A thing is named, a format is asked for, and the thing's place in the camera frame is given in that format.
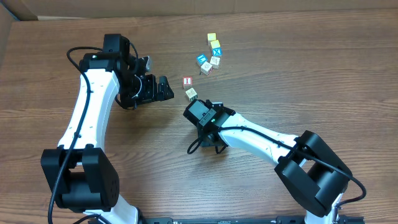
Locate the yellow block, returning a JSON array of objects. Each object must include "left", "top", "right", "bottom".
[
  {"left": 210, "top": 40, "right": 221, "bottom": 49},
  {"left": 207, "top": 33, "right": 216, "bottom": 43}
]

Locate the yellow block far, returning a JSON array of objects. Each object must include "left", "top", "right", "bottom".
[{"left": 207, "top": 33, "right": 216, "bottom": 43}]

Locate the blue letter X block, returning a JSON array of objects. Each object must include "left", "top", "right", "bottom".
[{"left": 212, "top": 47, "right": 223, "bottom": 57}]

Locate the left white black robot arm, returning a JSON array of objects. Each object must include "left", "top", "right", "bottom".
[{"left": 40, "top": 34, "right": 174, "bottom": 223}]

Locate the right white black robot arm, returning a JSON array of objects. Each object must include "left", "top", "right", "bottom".
[{"left": 183, "top": 100, "right": 352, "bottom": 223}]

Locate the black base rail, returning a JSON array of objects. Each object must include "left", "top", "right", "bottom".
[{"left": 88, "top": 215, "right": 365, "bottom": 224}]

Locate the yellow block near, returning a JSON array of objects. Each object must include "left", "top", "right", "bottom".
[{"left": 210, "top": 40, "right": 221, "bottom": 49}]

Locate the wooden letter K block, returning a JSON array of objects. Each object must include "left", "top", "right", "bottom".
[{"left": 185, "top": 88, "right": 198, "bottom": 101}]

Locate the wooden turtle block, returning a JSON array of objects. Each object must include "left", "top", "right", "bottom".
[{"left": 210, "top": 56, "right": 221, "bottom": 69}]

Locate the red letter I block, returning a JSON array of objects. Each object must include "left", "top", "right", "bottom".
[{"left": 183, "top": 77, "right": 193, "bottom": 89}]

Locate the wooden letter O block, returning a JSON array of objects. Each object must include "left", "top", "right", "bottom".
[{"left": 200, "top": 62, "right": 213, "bottom": 75}]

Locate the blue letter L block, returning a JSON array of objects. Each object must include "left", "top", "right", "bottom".
[{"left": 196, "top": 54, "right": 208, "bottom": 67}]

